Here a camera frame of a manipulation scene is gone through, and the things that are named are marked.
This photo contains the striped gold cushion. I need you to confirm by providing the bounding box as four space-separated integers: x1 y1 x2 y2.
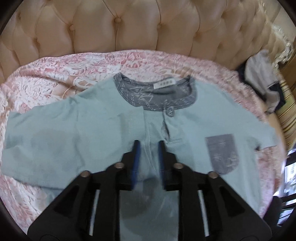
276 72 295 152

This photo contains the tufted peach leather sofa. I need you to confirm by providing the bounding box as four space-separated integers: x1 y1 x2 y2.
1 1 287 82

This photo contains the pink floral lace sofa cover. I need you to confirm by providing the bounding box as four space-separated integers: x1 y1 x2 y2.
1 50 285 233

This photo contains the light blue sweater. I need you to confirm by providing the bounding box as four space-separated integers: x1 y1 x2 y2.
1 73 278 240

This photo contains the dark navy garment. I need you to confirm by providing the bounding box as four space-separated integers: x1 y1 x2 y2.
236 61 285 112

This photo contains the grey garment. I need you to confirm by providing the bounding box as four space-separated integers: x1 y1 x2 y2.
244 49 280 114

